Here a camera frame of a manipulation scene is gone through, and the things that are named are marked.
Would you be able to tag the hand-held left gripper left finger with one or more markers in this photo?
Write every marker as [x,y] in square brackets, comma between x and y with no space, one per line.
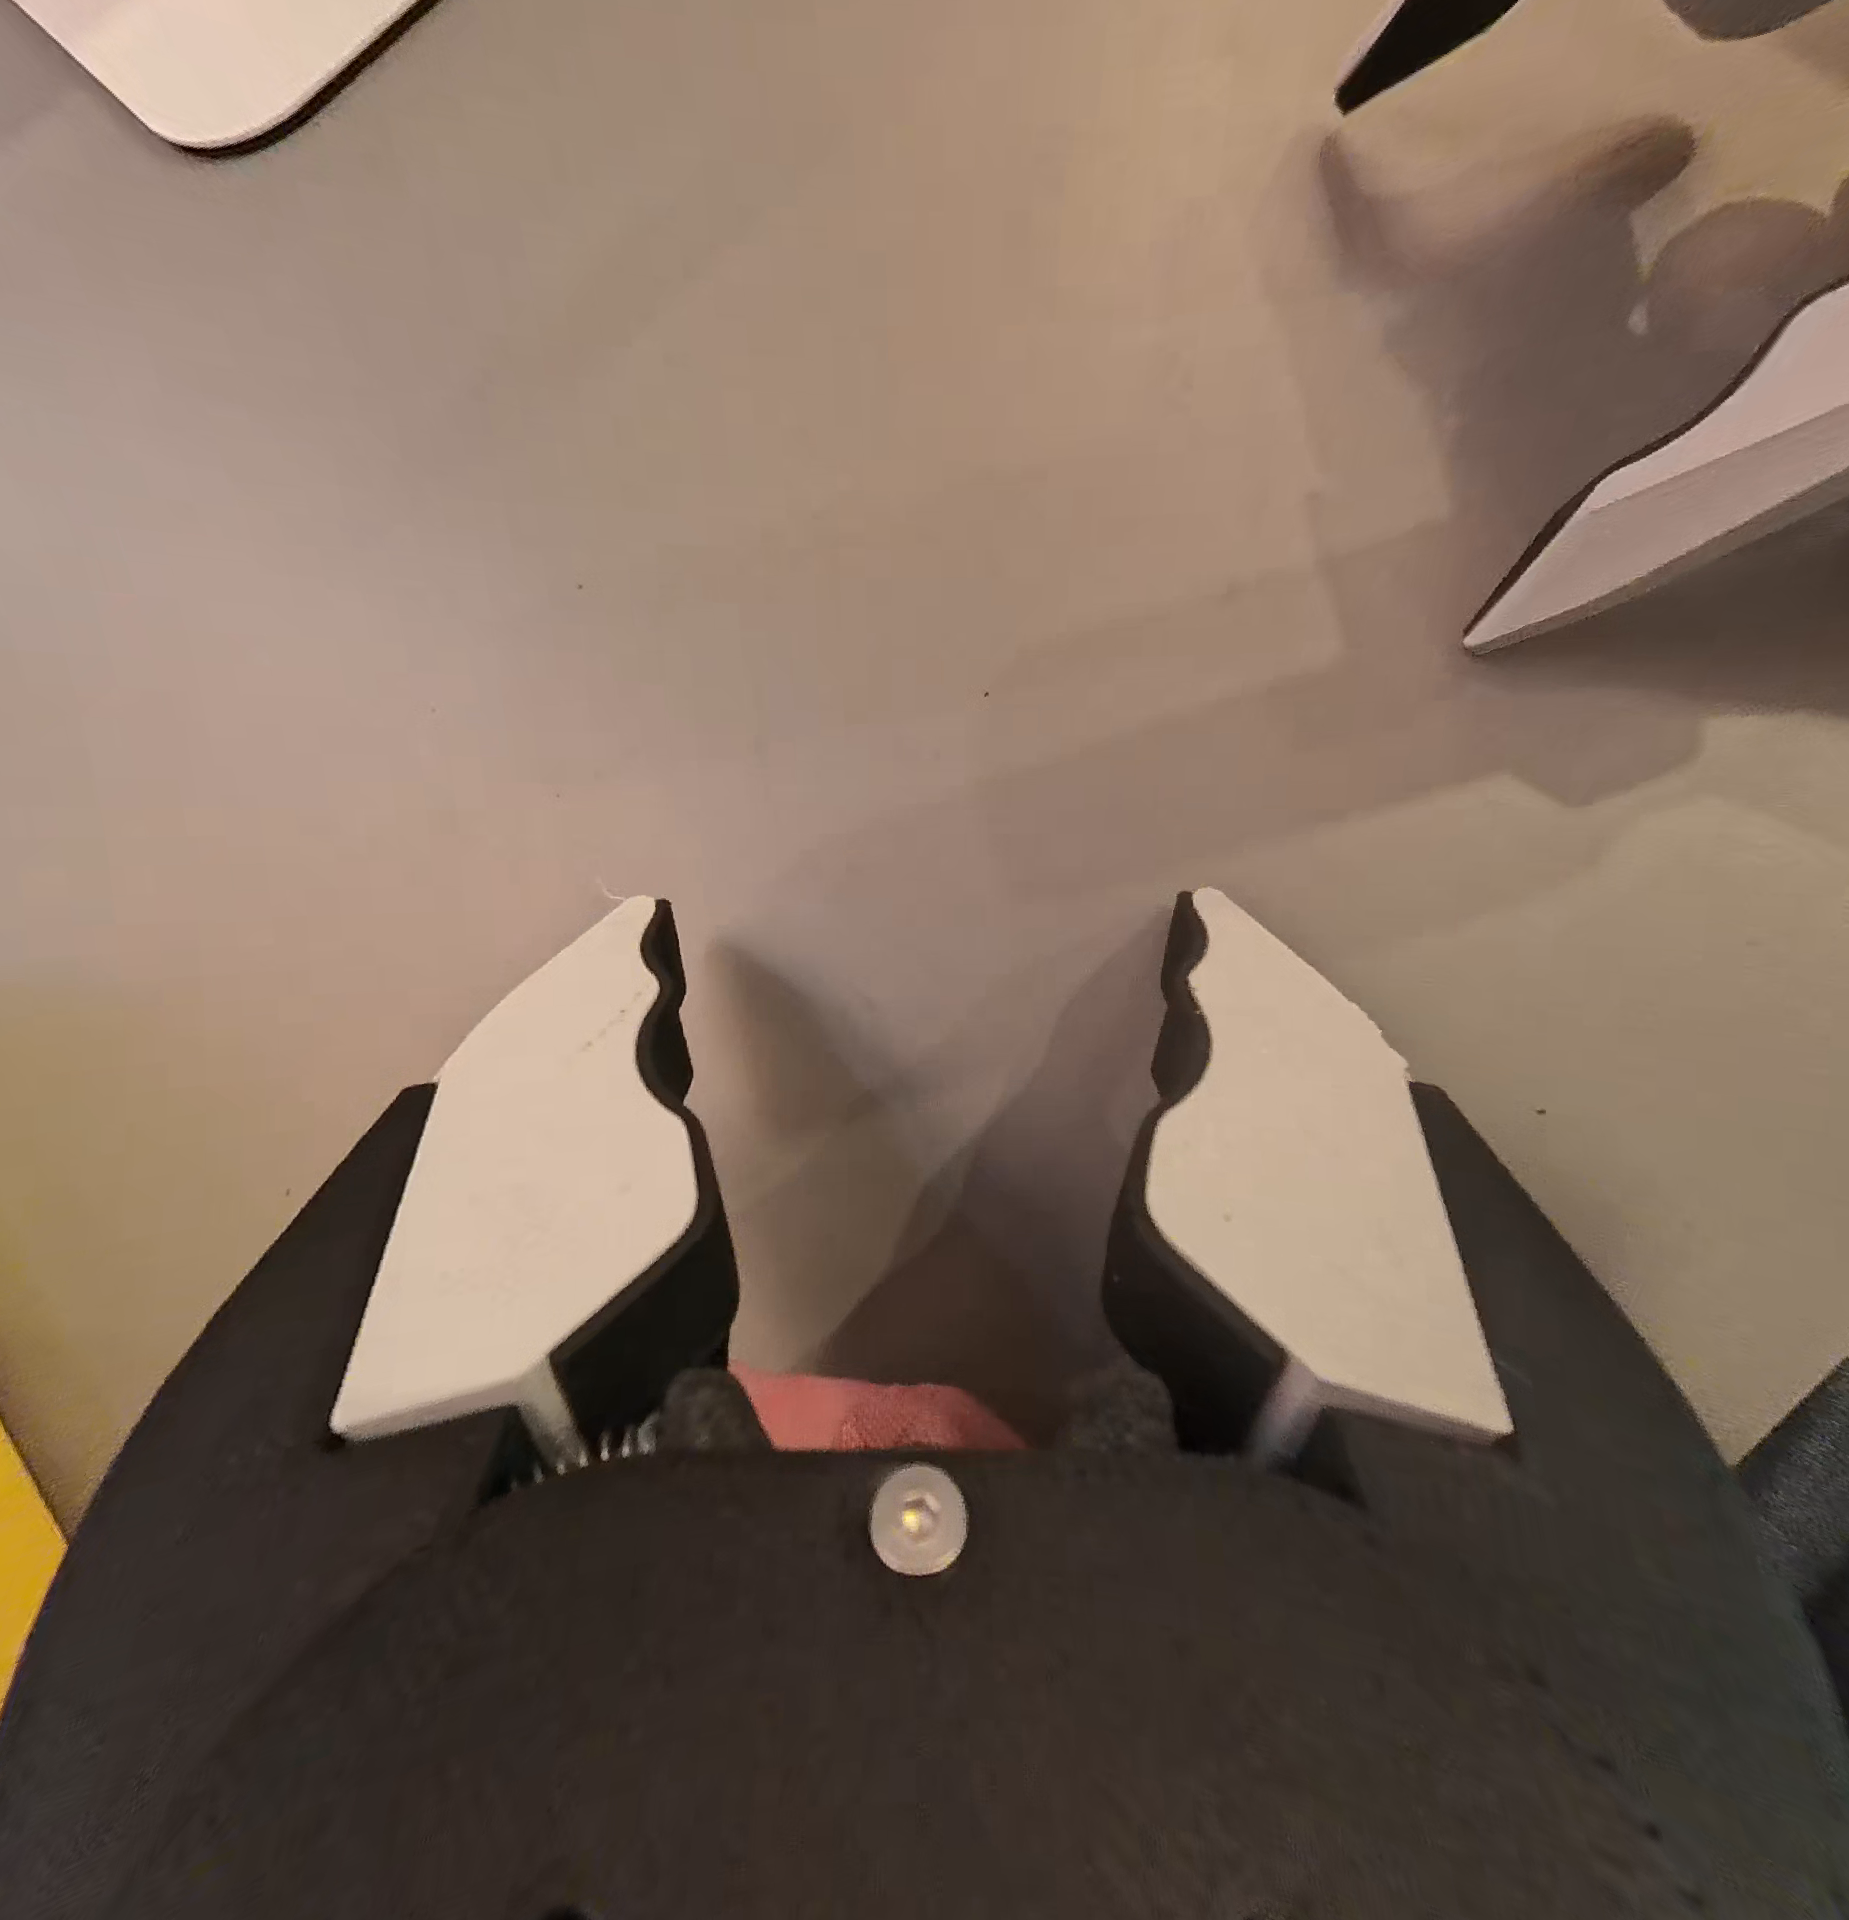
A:
[533,1200]

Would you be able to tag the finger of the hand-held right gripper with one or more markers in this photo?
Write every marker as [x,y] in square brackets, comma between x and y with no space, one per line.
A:
[1426,38]
[1734,481]

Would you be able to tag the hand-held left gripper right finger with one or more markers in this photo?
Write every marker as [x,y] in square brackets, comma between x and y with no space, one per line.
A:
[1298,1200]

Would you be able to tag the white panel stand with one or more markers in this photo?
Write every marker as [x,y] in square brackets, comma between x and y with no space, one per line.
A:
[234,59]

